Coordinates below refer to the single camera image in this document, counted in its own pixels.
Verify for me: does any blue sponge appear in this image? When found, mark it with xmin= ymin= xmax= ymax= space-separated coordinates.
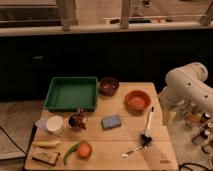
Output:
xmin=101 ymin=115 xmax=121 ymax=130

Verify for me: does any orange fruit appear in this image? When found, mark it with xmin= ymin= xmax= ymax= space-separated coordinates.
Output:
xmin=77 ymin=143 xmax=92 ymax=159

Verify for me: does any white cup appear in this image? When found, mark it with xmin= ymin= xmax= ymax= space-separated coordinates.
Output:
xmin=46 ymin=116 xmax=64 ymax=134

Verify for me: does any orange bowl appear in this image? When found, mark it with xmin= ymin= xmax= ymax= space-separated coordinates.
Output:
xmin=125 ymin=90 xmax=151 ymax=111

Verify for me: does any black cable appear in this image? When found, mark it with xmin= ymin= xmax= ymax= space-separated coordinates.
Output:
xmin=0 ymin=126 xmax=27 ymax=156

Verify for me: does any yellow corn cob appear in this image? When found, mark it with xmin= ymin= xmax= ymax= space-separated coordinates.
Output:
xmin=33 ymin=140 xmax=61 ymax=148

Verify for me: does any brown pinecone figurine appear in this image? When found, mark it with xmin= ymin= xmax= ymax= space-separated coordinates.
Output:
xmin=68 ymin=109 xmax=88 ymax=130

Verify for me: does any metal spoon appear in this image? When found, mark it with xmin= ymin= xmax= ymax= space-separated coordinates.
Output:
xmin=121 ymin=142 xmax=152 ymax=159

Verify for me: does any wooden block brush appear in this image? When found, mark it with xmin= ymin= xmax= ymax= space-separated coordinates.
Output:
xmin=32 ymin=148 xmax=60 ymax=166

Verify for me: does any green chili pepper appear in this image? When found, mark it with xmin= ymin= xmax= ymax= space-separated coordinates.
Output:
xmin=63 ymin=141 xmax=83 ymax=165

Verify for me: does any green plastic tray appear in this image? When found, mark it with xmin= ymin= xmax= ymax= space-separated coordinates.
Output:
xmin=44 ymin=77 xmax=98 ymax=112

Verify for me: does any dark red bowl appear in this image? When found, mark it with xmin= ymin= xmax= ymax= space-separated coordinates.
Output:
xmin=99 ymin=77 xmax=119 ymax=96

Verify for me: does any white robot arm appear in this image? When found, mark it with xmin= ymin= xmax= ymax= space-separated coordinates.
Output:
xmin=158 ymin=62 xmax=213 ymax=126

